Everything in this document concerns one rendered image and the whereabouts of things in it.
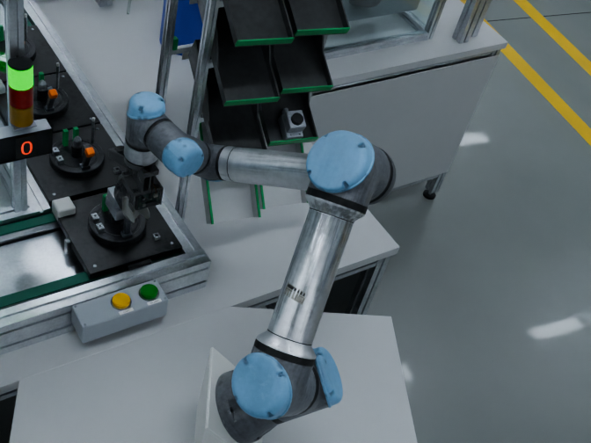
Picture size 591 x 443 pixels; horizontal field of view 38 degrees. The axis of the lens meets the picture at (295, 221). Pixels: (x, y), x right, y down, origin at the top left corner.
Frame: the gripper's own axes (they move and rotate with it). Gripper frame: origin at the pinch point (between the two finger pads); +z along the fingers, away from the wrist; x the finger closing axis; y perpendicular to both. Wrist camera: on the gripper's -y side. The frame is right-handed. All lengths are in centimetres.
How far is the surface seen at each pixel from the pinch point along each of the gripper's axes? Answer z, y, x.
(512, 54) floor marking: 106, -135, 310
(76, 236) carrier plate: 10.2, -6.5, -10.2
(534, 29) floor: 106, -153, 346
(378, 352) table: 21, 47, 47
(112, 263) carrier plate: 10.3, 4.3, -5.9
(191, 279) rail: 16.4, 11.6, 12.1
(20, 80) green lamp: -31.6, -15.6, -19.9
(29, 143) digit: -14.1, -15.4, -18.3
